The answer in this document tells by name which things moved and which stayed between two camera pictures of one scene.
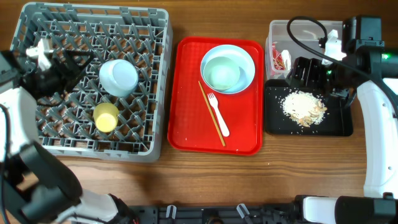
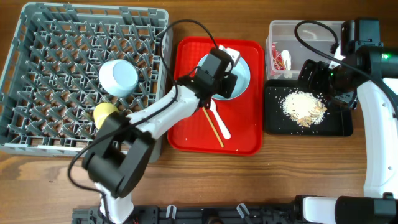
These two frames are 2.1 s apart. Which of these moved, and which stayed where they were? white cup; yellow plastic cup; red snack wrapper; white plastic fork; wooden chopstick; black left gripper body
Moved: black left gripper body; wooden chopstick
Stayed: white plastic fork; yellow plastic cup; white cup; red snack wrapper
